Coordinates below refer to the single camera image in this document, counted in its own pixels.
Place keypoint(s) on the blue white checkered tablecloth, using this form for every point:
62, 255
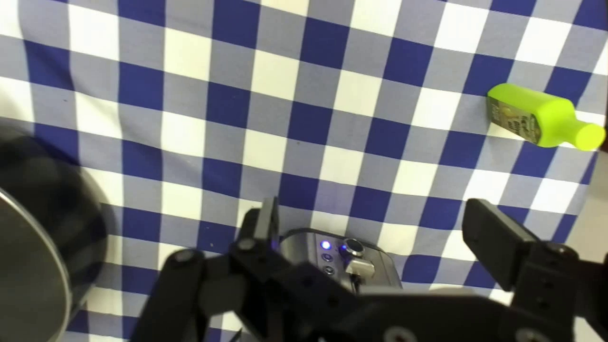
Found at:
285, 114

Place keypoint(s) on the green plastic bottle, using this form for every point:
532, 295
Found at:
541, 116

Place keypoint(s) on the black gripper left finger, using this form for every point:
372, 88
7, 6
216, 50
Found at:
190, 291

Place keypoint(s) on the black pot with lid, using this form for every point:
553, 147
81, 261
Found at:
43, 253

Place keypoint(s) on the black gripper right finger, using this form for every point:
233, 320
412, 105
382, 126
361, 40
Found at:
524, 253

